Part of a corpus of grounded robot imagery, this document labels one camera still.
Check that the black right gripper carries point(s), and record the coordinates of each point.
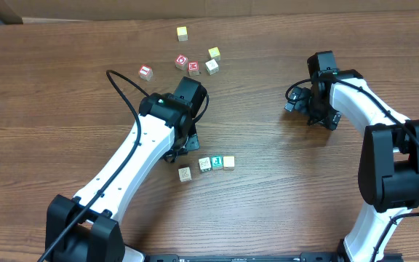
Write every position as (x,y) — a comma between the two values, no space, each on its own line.
(302,100)

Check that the far yellow letter block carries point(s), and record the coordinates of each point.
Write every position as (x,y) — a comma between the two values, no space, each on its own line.
(182,33)

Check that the green B letter block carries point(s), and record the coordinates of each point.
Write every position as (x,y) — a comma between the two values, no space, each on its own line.
(205,164)

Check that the wooden block red side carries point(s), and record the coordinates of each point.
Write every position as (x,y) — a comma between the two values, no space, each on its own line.
(184,174)

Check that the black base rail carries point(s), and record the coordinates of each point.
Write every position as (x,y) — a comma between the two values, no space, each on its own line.
(253,257)

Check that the red M letter block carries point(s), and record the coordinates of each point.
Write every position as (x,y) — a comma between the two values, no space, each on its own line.
(193,68)

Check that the blue X letter block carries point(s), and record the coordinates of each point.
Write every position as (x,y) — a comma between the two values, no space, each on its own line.
(228,162)

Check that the red G letter block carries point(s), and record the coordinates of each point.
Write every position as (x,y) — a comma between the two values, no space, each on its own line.
(181,62)

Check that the yellow G letter block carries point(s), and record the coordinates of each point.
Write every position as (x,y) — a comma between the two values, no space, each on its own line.
(214,53)

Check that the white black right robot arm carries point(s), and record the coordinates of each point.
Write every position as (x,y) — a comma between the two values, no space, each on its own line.
(388,174)

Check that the red I letter block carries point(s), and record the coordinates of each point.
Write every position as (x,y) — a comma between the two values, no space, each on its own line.
(145,73)

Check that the wooden number 3 block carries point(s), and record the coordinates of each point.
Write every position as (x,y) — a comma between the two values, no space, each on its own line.
(212,66)

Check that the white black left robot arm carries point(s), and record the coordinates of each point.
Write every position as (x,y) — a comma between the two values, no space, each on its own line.
(86,227)

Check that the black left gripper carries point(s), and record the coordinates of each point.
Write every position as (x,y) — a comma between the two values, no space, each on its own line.
(186,144)

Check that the green F letter block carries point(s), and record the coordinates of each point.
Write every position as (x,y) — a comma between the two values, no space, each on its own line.
(217,162)

